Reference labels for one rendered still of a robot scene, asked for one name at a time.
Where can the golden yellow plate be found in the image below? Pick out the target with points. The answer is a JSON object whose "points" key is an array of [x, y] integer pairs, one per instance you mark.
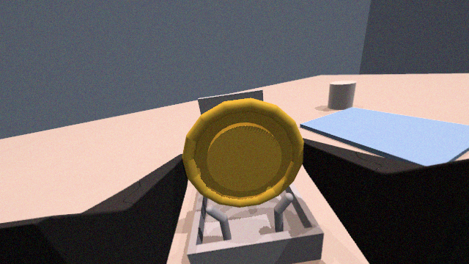
{"points": [[243, 152]]}

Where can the grey cylinder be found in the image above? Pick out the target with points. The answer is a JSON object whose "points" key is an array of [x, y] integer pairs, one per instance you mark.
{"points": [[341, 95]]}

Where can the grey dish rack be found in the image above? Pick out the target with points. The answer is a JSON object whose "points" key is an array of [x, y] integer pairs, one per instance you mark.
{"points": [[281, 230]]}

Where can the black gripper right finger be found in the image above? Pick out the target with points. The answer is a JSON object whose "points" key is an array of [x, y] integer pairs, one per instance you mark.
{"points": [[396, 212]]}

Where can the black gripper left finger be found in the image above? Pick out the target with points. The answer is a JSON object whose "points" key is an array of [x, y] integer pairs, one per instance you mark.
{"points": [[134, 226]]}

